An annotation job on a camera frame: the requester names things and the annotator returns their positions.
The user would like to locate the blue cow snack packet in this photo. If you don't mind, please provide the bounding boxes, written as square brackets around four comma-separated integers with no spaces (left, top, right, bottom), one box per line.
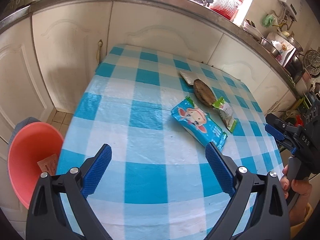
[171,96,227,151]

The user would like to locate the silver foil pouch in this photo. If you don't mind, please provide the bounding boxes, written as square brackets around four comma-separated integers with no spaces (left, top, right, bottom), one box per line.
[180,70,200,86]

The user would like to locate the red snack wrapper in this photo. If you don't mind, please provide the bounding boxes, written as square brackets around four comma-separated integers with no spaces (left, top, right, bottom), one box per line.
[37,154,58,176]

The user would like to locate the yellow sleeve forearm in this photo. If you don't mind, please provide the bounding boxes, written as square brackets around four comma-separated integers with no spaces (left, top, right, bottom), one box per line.
[290,203,313,239]

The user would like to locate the person right hand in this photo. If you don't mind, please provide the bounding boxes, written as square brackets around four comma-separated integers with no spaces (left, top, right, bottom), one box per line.
[279,164,313,227]

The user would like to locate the red plastic basin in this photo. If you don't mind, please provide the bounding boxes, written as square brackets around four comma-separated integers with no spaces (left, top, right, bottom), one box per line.
[8,122,63,209]

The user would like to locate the steel bowl on counter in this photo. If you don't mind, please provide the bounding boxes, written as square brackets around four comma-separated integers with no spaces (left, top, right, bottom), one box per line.
[260,37,280,58]

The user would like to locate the blue denim stool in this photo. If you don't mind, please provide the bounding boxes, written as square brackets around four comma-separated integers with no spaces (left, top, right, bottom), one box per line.
[8,116,40,150]

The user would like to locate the blue checkered tablecloth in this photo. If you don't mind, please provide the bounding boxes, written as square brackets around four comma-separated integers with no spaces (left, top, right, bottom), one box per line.
[57,44,283,239]

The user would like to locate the red plastic basket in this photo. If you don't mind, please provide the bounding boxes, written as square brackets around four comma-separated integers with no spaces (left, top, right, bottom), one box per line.
[209,0,242,21]

